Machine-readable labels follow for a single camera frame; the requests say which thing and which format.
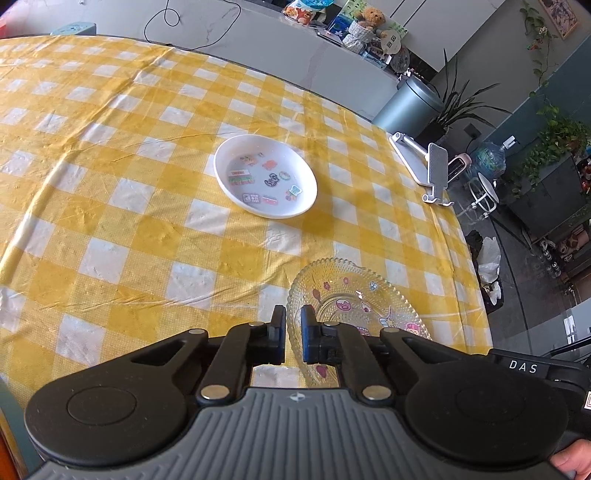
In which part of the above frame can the dark grey cabinet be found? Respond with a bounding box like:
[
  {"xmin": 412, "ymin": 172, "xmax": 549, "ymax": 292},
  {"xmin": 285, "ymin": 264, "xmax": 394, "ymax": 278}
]
[{"xmin": 503, "ymin": 155, "xmax": 590, "ymax": 241}]

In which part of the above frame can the clear glass sticker plate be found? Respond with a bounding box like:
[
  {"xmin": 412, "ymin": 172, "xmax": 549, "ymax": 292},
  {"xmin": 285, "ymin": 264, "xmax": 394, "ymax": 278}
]
[{"xmin": 287, "ymin": 258, "xmax": 431, "ymax": 388}]

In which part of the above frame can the white round stool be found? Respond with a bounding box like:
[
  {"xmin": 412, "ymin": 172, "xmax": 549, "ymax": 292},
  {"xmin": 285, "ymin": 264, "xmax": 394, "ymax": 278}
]
[{"xmin": 463, "ymin": 173, "xmax": 500, "ymax": 224}]

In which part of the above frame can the brown teddy bear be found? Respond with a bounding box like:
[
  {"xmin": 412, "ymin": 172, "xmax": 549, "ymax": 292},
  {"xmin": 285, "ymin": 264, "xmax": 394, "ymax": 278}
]
[{"xmin": 356, "ymin": 5, "xmax": 386, "ymax": 31}]

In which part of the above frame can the black hanging cable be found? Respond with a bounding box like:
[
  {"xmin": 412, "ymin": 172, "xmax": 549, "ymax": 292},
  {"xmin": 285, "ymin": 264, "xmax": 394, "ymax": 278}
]
[{"xmin": 142, "ymin": 0, "xmax": 243, "ymax": 51}]

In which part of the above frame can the blue water jug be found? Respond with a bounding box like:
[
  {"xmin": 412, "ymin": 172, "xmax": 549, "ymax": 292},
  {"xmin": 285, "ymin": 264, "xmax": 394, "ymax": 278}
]
[{"xmin": 470, "ymin": 136, "xmax": 516, "ymax": 181}]

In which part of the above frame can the tall potted green plant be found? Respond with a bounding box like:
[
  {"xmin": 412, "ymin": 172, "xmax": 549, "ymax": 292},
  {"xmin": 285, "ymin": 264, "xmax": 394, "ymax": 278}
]
[{"xmin": 424, "ymin": 50, "xmax": 510, "ymax": 142}]

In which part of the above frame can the hanging ivy plant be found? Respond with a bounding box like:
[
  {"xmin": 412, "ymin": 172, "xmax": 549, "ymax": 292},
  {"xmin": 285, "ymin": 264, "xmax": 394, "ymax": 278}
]
[{"xmin": 510, "ymin": 1, "xmax": 590, "ymax": 195}]

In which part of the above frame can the small teal plastic stool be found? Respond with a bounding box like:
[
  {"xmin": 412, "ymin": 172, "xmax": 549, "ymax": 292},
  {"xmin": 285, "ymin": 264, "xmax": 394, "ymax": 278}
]
[{"xmin": 50, "ymin": 21, "xmax": 97, "ymax": 36}]

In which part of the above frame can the white TV cabinet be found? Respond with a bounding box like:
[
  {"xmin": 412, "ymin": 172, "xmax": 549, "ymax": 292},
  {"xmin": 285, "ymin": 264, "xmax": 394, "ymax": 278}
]
[{"xmin": 4, "ymin": 1, "xmax": 398, "ymax": 119}]

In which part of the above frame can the small white sticker plate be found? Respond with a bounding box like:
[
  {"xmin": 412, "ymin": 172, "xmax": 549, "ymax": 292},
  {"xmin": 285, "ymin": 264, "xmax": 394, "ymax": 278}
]
[{"xmin": 213, "ymin": 134, "xmax": 318, "ymax": 220}]

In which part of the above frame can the blue snack bag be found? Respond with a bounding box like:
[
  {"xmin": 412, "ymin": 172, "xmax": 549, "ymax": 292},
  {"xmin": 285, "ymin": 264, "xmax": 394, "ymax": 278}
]
[{"xmin": 283, "ymin": 0, "xmax": 334, "ymax": 25}]

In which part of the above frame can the grey blue trash can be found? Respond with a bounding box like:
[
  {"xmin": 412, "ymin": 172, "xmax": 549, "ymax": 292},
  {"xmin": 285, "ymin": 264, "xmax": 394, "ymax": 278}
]
[{"xmin": 372, "ymin": 75, "xmax": 444, "ymax": 138}]

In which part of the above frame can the pink small heater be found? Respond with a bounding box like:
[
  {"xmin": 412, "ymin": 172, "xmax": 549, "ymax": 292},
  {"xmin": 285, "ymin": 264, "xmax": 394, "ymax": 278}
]
[{"xmin": 448, "ymin": 153, "xmax": 472, "ymax": 183}]

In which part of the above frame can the person right hand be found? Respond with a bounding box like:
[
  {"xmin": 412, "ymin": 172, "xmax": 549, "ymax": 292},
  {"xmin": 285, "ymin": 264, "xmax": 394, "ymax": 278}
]
[{"xmin": 550, "ymin": 439, "xmax": 591, "ymax": 480}]

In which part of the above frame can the yellow checkered tablecloth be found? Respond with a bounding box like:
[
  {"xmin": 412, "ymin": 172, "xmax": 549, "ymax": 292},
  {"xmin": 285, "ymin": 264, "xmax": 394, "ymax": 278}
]
[{"xmin": 1, "ymin": 36, "xmax": 492, "ymax": 404}]

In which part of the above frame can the white phone stand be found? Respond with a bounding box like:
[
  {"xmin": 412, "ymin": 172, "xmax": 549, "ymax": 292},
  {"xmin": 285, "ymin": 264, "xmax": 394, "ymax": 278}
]
[{"xmin": 390, "ymin": 132, "xmax": 454, "ymax": 207}]

